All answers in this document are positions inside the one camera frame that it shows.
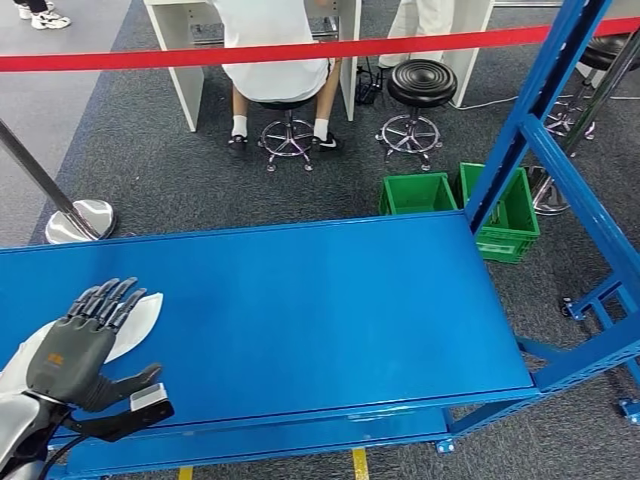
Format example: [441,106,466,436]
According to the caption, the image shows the thin white cable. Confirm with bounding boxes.
[446,92,640,113]

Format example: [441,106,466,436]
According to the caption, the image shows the white curved plastic panel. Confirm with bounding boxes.
[12,292,165,399]

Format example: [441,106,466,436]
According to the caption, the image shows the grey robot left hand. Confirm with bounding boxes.
[26,277,164,413]

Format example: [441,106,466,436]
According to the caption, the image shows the green plastic crate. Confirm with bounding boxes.
[454,162,542,266]
[377,172,460,219]

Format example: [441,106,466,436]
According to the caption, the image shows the chrome barrier stanchion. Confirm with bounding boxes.
[0,119,118,246]
[525,29,640,218]

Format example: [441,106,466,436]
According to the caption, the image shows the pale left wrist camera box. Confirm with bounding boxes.
[128,382,170,413]

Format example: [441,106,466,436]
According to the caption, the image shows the black stool chrome base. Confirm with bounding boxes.
[374,58,459,174]
[256,95,320,175]
[542,31,640,144]

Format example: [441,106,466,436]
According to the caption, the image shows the blue metal shelf rack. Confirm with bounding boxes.
[0,0,640,480]
[559,274,640,427]

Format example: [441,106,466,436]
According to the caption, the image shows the black cable bundle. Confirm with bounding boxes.
[353,56,387,107]

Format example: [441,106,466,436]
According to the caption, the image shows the yellow floor tape outline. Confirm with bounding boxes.
[177,449,371,480]

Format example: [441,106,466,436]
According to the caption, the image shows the red barrier belt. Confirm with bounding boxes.
[0,16,640,74]

